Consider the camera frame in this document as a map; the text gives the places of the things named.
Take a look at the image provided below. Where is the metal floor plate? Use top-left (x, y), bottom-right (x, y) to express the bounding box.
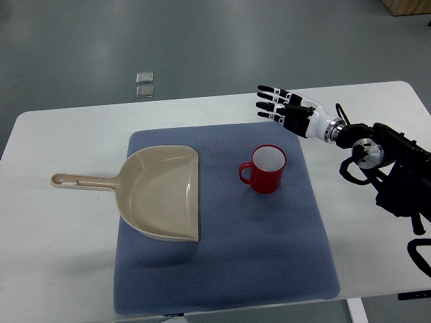
top-left (135, 85), bottom-right (154, 98)
top-left (135, 72), bottom-right (154, 84)

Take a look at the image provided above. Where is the upper metal floor plate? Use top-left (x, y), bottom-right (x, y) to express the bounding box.
top-left (135, 72), bottom-right (154, 84)

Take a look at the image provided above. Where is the lower metal floor plate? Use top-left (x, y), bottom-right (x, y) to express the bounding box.
top-left (135, 85), bottom-right (154, 98)

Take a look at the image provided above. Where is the white table leg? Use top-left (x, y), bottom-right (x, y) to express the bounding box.
top-left (346, 297), bottom-right (368, 323)

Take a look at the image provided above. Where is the blue textured mat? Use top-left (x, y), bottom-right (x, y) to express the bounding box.
top-left (114, 122), bottom-right (340, 315)

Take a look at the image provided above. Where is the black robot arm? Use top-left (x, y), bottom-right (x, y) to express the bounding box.
top-left (331, 104), bottom-right (430, 275)

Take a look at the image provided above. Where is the red mug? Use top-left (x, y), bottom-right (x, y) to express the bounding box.
top-left (238, 144), bottom-right (287, 194)

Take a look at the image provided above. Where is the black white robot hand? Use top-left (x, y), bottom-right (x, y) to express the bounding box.
top-left (256, 85), bottom-right (345, 143)

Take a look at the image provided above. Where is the black table control panel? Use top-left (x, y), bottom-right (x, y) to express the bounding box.
top-left (397, 290), bottom-right (431, 301)

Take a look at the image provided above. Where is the wooden box corner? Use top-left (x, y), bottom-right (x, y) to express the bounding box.
top-left (382, 0), bottom-right (430, 17)

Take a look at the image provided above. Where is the beige plastic dustpan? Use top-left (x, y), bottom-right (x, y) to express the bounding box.
top-left (51, 145), bottom-right (200, 242)

